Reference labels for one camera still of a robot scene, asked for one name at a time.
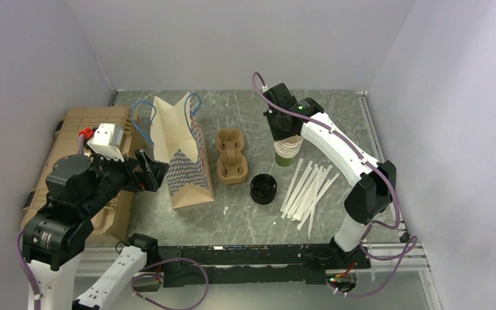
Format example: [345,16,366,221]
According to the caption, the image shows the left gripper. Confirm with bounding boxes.
[81,146,169,214]

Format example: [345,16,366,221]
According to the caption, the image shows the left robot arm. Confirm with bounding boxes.
[18,149,169,309]

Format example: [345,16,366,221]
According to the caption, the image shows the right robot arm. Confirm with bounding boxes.
[260,83,397,268]

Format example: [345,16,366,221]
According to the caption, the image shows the stack of paper cups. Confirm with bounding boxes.
[274,135,304,167]

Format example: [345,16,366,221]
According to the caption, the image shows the patterned paper bag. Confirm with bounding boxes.
[130,92,214,209]

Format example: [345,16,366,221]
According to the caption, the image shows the pile of wrapped straws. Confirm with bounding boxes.
[280,158,338,238]

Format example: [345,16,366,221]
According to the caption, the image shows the stack of black lids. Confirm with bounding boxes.
[250,174,278,205]

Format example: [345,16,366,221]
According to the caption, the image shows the cardboard cup carrier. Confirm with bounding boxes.
[216,127,248,185]

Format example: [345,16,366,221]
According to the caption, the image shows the tan hard case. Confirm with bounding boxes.
[20,106,144,245]

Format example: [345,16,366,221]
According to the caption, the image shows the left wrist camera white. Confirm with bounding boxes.
[78,123,125,161]

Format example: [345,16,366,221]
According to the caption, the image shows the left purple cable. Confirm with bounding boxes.
[15,231,209,310]

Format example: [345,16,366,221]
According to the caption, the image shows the purple cable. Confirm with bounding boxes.
[251,71,419,298]
[15,231,209,310]

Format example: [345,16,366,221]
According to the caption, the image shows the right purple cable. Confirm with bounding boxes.
[251,71,419,298]

